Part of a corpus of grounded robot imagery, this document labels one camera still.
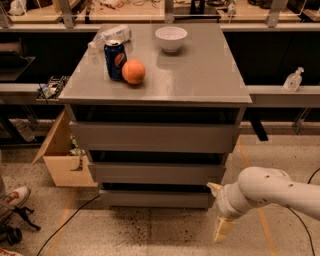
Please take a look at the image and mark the white bowl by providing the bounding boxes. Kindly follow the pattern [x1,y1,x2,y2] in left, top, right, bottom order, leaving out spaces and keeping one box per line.
[155,26,188,53]

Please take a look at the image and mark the clutter on shelf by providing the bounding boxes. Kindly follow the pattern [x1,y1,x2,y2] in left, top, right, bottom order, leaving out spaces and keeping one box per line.
[37,76,69,100]

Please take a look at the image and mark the long grey shelf rail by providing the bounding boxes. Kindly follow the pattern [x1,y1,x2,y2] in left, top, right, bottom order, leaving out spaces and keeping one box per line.
[0,83,320,108]

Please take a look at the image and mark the hand sanitizer bottle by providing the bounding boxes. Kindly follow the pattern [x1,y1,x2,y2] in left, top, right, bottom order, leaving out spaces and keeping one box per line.
[283,67,304,92]

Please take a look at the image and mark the orange fruit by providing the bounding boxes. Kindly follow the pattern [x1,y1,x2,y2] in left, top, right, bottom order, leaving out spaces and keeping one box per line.
[122,59,146,85]

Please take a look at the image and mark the grey drawer cabinet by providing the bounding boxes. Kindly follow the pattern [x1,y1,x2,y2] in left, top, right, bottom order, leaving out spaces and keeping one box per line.
[59,23,251,195]

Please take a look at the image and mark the grey middle drawer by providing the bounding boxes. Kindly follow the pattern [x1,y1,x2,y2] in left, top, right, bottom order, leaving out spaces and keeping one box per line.
[88,163,225,185]

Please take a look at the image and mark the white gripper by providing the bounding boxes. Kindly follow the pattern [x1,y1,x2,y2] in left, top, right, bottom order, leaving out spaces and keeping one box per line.
[207,182,249,243]

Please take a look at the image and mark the grey top drawer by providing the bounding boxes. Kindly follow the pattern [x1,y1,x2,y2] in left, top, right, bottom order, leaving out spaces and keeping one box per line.
[70,121,239,153]

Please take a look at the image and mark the black pedal cable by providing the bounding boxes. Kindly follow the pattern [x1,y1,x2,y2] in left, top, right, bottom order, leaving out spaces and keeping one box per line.
[284,167,320,256]

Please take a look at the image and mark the black floor cable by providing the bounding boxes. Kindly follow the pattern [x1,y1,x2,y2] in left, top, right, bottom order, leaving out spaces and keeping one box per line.
[35,194,102,256]

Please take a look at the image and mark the cardboard box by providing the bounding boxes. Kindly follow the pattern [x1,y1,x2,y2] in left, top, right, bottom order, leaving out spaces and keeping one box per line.
[32,110,97,187]

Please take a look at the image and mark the white sneaker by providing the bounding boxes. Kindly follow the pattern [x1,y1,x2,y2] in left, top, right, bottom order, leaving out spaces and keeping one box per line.
[0,186,30,208]

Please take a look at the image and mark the blue pepsi can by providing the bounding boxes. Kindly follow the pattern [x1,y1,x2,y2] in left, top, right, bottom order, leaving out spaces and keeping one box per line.
[104,40,127,81]

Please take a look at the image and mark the grey drawer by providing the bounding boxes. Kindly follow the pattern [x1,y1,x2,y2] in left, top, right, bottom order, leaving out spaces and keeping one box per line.
[70,121,239,153]
[99,190,214,209]
[88,163,225,185]

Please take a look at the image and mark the grey bottom drawer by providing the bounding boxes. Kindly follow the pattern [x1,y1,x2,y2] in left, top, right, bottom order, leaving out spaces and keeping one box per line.
[99,190,214,209]

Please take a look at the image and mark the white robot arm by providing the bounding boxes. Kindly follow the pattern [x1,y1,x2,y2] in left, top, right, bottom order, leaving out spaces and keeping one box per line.
[207,167,320,242]

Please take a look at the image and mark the black tripod stand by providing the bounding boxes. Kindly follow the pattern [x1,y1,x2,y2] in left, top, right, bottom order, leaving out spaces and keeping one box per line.
[0,206,41,246]

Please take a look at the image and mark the clear plastic bottle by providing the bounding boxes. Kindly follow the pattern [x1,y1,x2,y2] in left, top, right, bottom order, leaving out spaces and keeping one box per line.
[88,24,132,50]

